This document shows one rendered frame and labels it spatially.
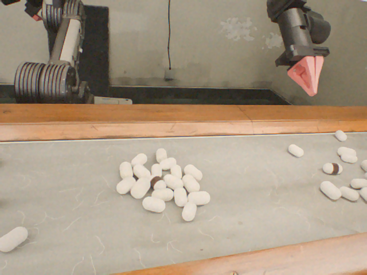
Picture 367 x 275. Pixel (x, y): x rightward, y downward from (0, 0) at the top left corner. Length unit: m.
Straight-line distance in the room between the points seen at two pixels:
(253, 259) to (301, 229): 0.13
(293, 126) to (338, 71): 1.77
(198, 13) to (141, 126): 2.05
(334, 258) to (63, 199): 0.36
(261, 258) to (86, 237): 0.21
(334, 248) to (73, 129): 0.47
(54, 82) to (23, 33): 1.74
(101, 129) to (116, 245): 0.26
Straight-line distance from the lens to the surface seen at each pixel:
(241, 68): 2.87
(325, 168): 0.61
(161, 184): 0.43
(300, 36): 0.70
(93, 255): 0.37
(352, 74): 2.39
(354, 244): 0.45
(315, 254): 0.40
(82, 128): 0.57
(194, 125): 0.61
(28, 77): 0.79
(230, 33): 2.71
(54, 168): 0.50
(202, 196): 0.43
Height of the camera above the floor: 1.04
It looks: 30 degrees down
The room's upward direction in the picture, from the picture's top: 8 degrees clockwise
